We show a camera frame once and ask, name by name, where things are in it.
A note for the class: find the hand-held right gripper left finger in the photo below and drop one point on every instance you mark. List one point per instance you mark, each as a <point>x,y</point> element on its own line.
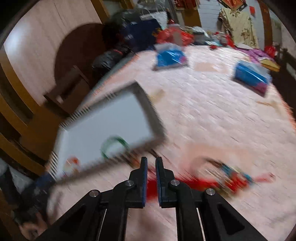
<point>144,183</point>

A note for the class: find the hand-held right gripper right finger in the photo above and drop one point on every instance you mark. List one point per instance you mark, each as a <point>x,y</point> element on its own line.
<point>158,183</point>

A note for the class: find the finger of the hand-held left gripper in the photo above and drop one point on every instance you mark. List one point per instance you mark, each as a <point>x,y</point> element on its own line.
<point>45,179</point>

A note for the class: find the red tassel knot ornament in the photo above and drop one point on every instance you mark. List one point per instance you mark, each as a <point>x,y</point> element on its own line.
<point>196,183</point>

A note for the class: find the green bangle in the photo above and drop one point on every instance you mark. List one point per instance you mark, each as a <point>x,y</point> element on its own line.
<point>108,141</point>

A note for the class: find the white tray with striped rim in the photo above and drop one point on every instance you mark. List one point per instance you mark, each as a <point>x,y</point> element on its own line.
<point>104,122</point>

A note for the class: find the pink quilted tablecloth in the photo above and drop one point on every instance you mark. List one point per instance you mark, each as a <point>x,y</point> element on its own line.
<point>208,115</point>

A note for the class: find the brown wooden chair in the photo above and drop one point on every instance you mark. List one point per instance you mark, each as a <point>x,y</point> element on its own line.
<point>69,92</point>

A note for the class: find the blue tissue pack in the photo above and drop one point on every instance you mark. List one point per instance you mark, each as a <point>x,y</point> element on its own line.
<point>171,58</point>
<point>249,74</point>

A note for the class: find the black plastic bag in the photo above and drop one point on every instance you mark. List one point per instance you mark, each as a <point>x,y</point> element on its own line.
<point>118,27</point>
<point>108,58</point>

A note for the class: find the dark round wooden board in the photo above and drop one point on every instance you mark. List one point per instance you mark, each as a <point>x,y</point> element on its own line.
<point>76,46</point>

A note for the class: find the red plastic bag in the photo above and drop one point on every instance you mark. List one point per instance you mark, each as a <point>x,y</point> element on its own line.
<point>168,34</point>

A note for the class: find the blue paper bag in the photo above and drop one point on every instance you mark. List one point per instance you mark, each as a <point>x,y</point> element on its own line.
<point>143,32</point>

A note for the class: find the purple cloth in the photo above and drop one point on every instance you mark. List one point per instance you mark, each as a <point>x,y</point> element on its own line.
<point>256,53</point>

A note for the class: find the dark wooden chair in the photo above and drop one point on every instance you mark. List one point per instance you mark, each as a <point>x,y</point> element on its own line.
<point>288,64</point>

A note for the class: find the floral cream garment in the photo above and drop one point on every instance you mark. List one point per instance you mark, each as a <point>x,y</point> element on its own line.
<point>238,25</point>

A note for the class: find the red hanging lantern decoration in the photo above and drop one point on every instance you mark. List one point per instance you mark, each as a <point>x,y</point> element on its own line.
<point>185,4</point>

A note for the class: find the framed red diamond decoration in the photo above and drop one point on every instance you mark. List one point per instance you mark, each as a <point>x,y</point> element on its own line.
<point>231,3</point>

